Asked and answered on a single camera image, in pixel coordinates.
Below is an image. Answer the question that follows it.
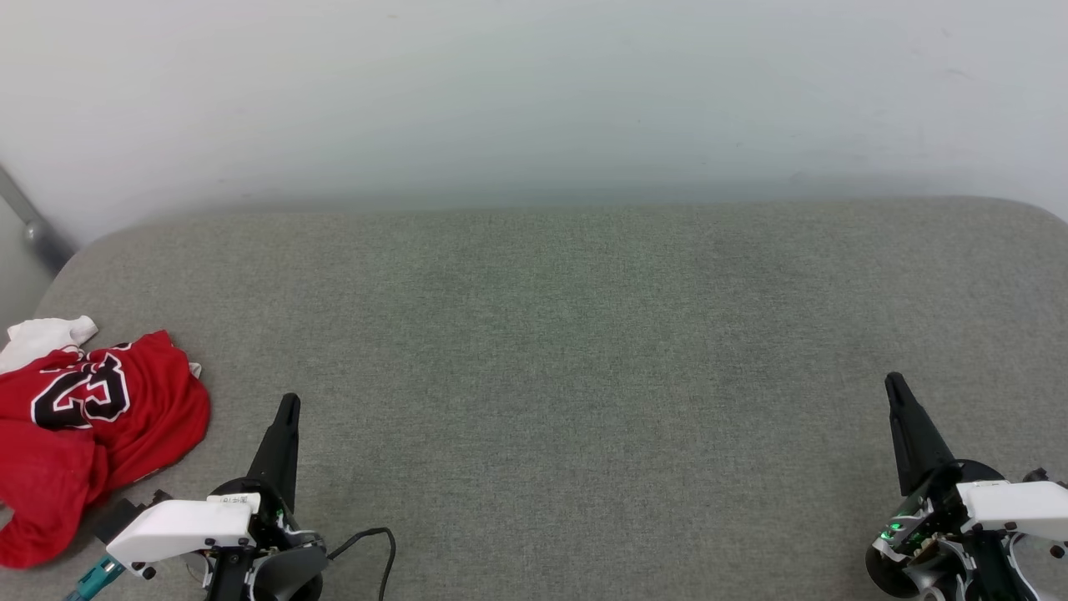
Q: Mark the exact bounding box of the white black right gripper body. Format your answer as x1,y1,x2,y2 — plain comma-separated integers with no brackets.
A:
865,459,1068,601

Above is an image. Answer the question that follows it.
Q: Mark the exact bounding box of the red Bulls basketball jersey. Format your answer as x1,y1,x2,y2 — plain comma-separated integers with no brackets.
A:
0,316,211,570

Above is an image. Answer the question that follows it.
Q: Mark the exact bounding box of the grey metal pole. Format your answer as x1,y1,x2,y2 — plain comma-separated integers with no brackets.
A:
0,165,76,272

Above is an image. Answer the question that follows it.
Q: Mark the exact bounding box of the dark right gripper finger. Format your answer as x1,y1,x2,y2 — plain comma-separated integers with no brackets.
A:
894,372,955,478
886,372,927,497

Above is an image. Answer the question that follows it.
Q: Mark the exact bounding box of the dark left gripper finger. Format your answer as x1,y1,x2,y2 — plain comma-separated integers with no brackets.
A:
274,394,301,512
248,394,292,492

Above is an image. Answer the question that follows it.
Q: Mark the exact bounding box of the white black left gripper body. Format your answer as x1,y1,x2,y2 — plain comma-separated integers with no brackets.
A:
106,477,326,601

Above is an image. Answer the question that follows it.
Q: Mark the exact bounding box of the left camera cable teal plug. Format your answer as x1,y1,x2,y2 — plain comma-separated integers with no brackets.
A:
65,555,126,601

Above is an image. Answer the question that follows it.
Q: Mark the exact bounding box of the grey fabric sofa cushion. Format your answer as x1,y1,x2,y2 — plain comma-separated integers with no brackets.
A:
0,196,1068,601

